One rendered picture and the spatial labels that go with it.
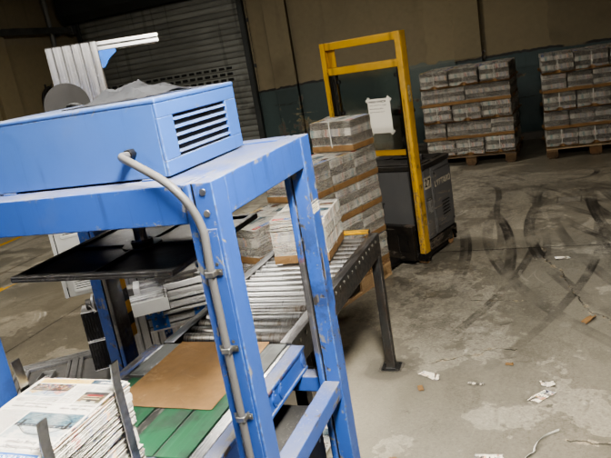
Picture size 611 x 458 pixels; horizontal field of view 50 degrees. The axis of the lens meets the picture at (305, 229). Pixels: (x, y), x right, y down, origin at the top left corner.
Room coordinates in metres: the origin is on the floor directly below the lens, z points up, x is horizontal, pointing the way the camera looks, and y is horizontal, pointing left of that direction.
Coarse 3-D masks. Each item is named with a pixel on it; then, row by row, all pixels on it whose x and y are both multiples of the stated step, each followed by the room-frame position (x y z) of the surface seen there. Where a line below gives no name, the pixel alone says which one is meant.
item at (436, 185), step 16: (384, 160) 5.72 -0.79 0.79; (400, 160) 5.52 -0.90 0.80; (432, 160) 5.34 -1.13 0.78; (384, 176) 5.39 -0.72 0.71; (400, 176) 5.29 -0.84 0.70; (432, 176) 5.30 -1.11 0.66; (448, 176) 5.51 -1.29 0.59; (384, 192) 5.40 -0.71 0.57; (400, 192) 5.30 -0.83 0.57; (432, 192) 5.30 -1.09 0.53; (448, 192) 5.49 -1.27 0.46; (384, 208) 5.42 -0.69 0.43; (400, 208) 5.31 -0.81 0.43; (432, 208) 5.24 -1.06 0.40; (448, 208) 5.46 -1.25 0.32; (432, 224) 5.22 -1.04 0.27; (448, 224) 5.45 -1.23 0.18; (432, 240) 5.18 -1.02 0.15; (448, 240) 5.45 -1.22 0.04
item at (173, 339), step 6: (270, 252) 3.41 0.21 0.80; (264, 258) 3.31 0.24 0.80; (270, 258) 3.30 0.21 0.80; (258, 264) 3.22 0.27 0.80; (264, 264) 3.22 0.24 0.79; (252, 270) 3.14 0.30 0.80; (258, 270) 3.15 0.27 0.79; (246, 276) 3.06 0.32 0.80; (204, 312) 2.67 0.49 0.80; (192, 318) 2.61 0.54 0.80; (198, 318) 2.60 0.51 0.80; (204, 318) 2.62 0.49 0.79; (186, 324) 2.55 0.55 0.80; (192, 324) 2.54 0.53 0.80; (180, 330) 2.50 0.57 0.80; (186, 330) 2.49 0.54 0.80; (174, 336) 2.45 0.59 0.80; (180, 336) 2.44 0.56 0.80; (168, 342) 2.40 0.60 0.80; (174, 342) 2.39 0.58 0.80; (180, 342) 2.43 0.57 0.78
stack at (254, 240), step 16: (336, 192) 4.53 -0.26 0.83; (352, 192) 4.67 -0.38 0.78; (272, 208) 4.35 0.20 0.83; (352, 208) 4.64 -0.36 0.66; (256, 224) 3.96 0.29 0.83; (352, 224) 4.62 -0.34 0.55; (240, 240) 3.94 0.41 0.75; (256, 240) 3.84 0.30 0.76; (256, 256) 3.86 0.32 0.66; (368, 272) 4.70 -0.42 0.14; (368, 288) 4.68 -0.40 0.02
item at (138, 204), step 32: (224, 160) 1.83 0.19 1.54; (256, 160) 1.74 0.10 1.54; (288, 160) 1.94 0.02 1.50; (32, 192) 1.85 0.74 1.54; (64, 192) 1.71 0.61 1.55; (96, 192) 1.61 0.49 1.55; (128, 192) 1.57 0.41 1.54; (160, 192) 1.54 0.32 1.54; (256, 192) 1.70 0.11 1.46; (0, 224) 1.74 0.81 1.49; (32, 224) 1.70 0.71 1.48; (64, 224) 1.66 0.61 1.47; (96, 224) 1.62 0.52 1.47; (128, 224) 1.58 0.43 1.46; (160, 224) 1.55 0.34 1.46
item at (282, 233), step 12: (276, 216) 3.21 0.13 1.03; (288, 216) 3.17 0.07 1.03; (324, 216) 3.08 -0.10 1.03; (276, 228) 3.13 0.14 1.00; (288, 228) 3.12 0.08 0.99; (324, 228) 3.07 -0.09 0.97; (276, 240) 3.14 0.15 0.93; (288, 240) 3.12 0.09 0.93; (276, 252) 3.15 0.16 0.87; (288, 252) 3.13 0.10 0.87
